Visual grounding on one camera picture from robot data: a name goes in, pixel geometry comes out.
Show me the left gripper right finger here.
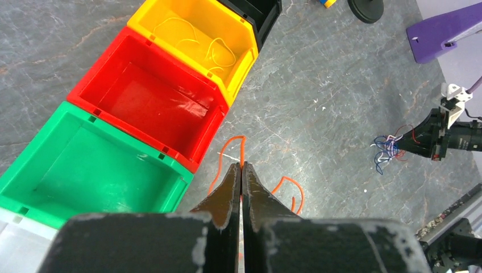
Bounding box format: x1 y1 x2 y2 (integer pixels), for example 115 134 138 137
241 162 301 272

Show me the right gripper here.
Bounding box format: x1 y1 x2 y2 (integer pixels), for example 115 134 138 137
397 108 450 161

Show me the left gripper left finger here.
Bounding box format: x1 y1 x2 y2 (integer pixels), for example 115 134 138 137
192 163 241 272

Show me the blue cable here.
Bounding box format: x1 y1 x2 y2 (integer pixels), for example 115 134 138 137
371 135 405 176

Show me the orange cable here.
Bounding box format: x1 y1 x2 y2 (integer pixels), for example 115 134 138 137
207 135 305 216

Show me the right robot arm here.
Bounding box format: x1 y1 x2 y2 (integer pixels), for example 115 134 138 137
396 78 481 161

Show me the purple metronome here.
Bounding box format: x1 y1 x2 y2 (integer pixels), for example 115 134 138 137
406 2 481 64

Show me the microphone on stand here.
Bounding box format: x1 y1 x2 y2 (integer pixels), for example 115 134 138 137
347 0 384 24

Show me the green bin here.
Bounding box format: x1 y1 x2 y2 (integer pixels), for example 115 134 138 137
1 102 193 229

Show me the toy brick car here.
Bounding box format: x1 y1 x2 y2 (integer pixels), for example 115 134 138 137
319 0 336 9

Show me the yellow bin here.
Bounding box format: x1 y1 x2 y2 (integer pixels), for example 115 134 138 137
127 0 259 106

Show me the red bin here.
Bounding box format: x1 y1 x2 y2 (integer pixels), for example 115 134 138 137
67 27 229 173

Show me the black bin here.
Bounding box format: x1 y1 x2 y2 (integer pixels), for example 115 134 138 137
219 0 282 52

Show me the white bin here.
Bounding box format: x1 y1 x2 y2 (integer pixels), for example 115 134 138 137
1 209 57 272

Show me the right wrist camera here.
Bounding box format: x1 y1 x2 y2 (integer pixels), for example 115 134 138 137
441 83 473 129

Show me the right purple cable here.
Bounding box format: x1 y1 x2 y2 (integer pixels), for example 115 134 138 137
467 75 482 94

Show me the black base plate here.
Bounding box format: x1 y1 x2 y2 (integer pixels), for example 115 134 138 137
415 184 481 272

